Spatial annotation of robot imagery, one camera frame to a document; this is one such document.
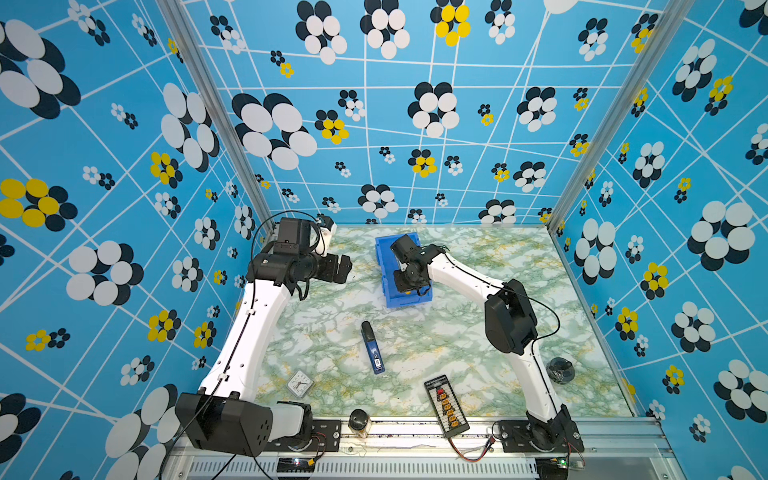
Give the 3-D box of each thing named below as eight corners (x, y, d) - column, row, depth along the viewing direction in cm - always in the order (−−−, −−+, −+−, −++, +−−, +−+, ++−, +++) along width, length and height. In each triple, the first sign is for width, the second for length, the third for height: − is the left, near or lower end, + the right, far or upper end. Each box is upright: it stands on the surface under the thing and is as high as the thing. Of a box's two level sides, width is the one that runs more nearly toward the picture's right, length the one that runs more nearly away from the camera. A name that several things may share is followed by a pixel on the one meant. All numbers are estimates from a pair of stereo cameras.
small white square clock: (288, 390, 83) (285, 387, 81) (301, 372, 86) (298, 369, 84) (302, 399, 81) (299, 397, 79) (314, 381, 84) (312, 378, 82)
